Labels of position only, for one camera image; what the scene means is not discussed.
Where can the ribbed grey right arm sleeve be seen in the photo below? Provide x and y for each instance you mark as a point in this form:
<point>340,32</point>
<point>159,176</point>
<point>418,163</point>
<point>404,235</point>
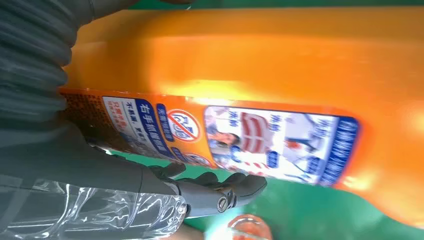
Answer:
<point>30,59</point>

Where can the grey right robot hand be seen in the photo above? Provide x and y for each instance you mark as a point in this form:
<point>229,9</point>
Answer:
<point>82,185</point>

